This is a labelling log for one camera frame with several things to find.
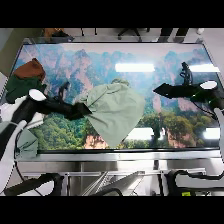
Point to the silver frame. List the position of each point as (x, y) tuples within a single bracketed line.
[(110, 157)]

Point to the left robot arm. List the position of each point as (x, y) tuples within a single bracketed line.
[(40, 105)]

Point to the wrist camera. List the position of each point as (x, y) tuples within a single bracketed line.
[(186, 75), (63, 89)]

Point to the white garment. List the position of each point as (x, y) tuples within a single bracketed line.
[(6, 110)]

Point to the dark green garment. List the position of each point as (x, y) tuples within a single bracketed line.
[(20, 87)]

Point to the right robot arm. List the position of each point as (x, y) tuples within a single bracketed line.
[(208, 95)]

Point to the light green T-shirt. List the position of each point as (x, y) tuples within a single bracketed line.
[(115, 111)]

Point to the pale green garment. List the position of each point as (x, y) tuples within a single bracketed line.
[(28, 143)]

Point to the black office chair base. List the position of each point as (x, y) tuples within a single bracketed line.
[(129, 31)]

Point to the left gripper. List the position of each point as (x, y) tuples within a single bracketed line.
[(78, 110)]

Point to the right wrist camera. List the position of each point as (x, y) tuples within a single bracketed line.
[(186, 75)]

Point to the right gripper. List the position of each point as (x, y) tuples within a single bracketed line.
[(170, 90)]

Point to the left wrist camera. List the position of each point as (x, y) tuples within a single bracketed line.
[(63, 89)]

